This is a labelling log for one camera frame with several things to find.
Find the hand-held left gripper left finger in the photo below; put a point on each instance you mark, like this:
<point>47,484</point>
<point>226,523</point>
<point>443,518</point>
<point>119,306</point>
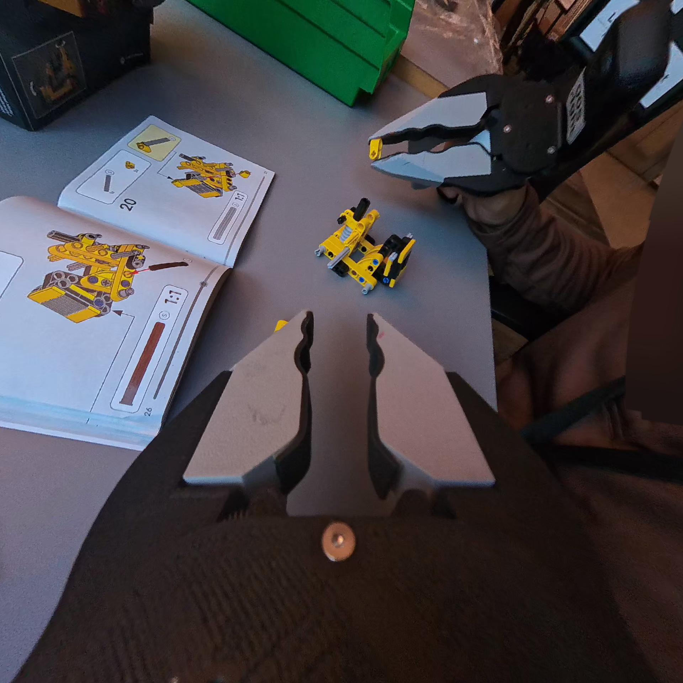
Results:
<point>256,416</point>

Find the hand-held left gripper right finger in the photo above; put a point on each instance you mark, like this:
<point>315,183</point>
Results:
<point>421,421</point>

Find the yellow black lego model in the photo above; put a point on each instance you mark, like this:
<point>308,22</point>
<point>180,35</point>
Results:
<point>397,264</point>

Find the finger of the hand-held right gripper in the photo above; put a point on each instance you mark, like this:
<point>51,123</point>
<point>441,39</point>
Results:
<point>443,117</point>
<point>453,165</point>

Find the person's right forearm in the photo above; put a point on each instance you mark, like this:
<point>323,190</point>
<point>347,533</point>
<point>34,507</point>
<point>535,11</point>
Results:
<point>533,251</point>

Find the green plastic bin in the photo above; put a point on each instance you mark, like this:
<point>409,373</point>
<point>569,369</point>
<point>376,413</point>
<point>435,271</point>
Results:
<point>320,42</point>

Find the small yellow lego connector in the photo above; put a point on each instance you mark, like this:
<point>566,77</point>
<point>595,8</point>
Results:
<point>280,324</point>
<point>375,149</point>

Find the black lego box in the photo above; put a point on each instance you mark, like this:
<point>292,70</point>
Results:
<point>64,64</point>

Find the wooden table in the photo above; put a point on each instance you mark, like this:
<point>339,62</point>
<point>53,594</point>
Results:
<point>421,74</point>

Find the lego instruction booklet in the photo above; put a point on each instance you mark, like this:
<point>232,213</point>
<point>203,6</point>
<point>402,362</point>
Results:
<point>80,347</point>

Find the clear plastic sheet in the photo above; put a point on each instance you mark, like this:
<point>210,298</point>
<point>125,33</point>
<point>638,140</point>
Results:
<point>453,37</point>

